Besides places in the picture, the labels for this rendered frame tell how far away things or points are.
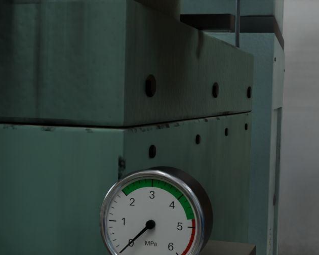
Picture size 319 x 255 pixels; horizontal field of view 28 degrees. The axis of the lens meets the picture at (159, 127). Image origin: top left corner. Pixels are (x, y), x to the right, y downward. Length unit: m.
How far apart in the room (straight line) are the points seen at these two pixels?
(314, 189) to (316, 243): 0.24
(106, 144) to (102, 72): 0.05
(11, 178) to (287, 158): 2.46
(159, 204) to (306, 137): 2.52
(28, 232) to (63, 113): 0.09
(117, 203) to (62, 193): 0.09
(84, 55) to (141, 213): 0.13
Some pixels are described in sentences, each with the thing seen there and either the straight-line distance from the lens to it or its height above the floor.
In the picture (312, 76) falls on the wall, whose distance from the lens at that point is 2.86.
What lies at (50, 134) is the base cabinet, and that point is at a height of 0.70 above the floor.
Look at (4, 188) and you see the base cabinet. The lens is 0.47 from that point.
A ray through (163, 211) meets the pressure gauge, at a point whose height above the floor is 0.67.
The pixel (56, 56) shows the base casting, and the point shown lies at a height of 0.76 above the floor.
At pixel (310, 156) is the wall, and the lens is 2.87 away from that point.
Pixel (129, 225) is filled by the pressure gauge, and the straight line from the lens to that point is 0.37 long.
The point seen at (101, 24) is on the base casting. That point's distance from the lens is 0.44.
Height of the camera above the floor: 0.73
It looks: 3 degrees down
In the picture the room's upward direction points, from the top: 1 degrees clockwise
